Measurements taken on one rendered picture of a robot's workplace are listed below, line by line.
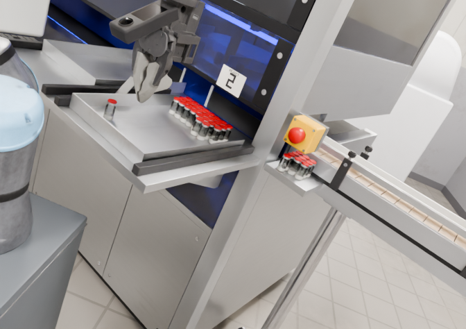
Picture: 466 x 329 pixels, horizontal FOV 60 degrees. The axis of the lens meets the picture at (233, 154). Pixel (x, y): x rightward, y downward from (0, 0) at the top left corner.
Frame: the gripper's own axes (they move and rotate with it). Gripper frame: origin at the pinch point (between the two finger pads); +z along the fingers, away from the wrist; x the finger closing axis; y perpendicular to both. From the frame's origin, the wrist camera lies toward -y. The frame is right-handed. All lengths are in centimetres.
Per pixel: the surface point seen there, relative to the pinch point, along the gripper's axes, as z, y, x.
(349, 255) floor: 101, 193, -24
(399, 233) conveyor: 13, 49, -48
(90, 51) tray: 12, 27, 54
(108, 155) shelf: 13.7, -2.0, 1.2
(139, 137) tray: 12.9, 8.9, 5.3
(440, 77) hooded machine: -14, 332, 9
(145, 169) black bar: 11.7, -0.2, -7.7
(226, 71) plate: -2.6, 37.9, 10.0
